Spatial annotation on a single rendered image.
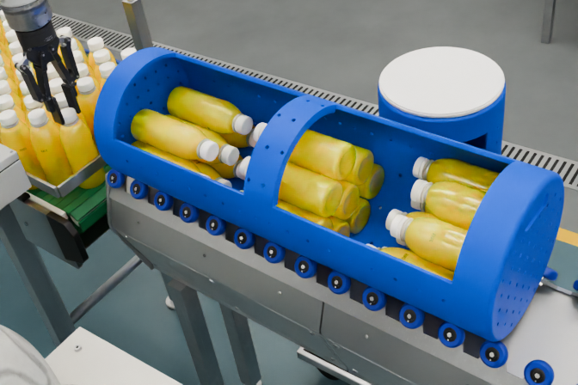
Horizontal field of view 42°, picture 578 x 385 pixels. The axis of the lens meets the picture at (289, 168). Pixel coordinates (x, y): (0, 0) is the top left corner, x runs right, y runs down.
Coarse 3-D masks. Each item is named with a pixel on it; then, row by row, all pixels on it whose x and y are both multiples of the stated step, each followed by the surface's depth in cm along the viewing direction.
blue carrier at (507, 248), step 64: (128, 64) 153; (192, 64) 164; (128, 128) 161; (320, 128) 153; (384, 128) 139; (192, 192) 143; (256, 192) 131; (384, 192) 148; (512, 192) 111; (320, 256) 129; (384, 256) 118; (512, 256) 109; (448, 320) 119; (512, 320) 122
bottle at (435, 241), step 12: (408, 228) 122; (420, 228) 120; (432, 228) 120; (444, 228) 119; (456, 228) 119; (408, 240) 122; (420, 240) 120; (432, 240) 119; (444, 240) 118; (456, 240) 117; (420, 252) 120; (432, 252) 119; (444, 252) 118; (456, 252) 117; (444, 264) 119; (456, 264) 117
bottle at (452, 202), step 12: (432, 192) 126; (444, 192) 124; (456, 192) 123; (468, 192) 123; (480, 192) 123; (432, 204) 125; (444, 204) 124; (456, 204) 123; (468, 204) 122; (444, 216) 124; (456, 216) 123; (468, 216) 121; (468, 228) 123
